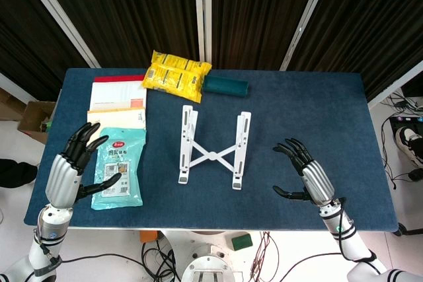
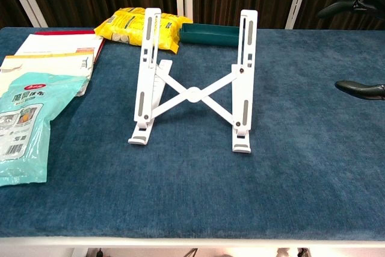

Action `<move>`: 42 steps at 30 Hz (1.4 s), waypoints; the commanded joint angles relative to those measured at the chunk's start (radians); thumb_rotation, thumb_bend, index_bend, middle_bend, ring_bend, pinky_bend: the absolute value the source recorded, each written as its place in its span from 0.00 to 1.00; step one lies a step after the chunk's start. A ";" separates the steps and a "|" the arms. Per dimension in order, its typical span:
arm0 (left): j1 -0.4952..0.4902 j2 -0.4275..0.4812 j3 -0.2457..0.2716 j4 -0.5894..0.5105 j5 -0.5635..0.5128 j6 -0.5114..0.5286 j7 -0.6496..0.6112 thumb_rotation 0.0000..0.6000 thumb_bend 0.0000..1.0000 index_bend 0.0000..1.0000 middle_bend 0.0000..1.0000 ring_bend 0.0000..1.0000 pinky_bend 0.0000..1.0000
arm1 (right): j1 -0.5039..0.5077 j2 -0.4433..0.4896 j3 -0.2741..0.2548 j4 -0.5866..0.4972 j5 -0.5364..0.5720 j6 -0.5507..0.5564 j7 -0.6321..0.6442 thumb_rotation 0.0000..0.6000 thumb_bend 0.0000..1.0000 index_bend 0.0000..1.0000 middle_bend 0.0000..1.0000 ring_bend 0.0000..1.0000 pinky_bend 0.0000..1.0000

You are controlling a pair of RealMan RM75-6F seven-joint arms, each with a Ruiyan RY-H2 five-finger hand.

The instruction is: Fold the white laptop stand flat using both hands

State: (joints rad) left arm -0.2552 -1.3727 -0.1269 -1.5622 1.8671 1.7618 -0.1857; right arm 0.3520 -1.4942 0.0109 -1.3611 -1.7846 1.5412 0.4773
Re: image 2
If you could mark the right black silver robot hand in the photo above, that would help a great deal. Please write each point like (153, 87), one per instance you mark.
(337, 8)

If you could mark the white folding laptop stand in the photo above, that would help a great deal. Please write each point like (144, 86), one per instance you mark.
(194, 94)

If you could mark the dark green plastic tray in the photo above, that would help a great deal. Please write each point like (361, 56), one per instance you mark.
(210, 38)

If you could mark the yellow snack bag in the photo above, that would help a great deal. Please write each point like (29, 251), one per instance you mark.
(132, 25)

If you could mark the blue plush table cloth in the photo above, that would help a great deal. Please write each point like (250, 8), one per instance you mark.
(192, 193)

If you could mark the red folder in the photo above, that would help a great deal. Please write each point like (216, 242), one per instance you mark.
(60, 32)

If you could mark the white printed paper booklet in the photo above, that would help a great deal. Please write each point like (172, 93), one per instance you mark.
(54, 43)

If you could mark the beige white paper bag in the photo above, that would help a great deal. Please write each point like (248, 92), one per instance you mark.
(45, 64)

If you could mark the teal cleaning cloth pouch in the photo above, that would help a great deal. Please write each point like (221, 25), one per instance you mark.
(24, 118)

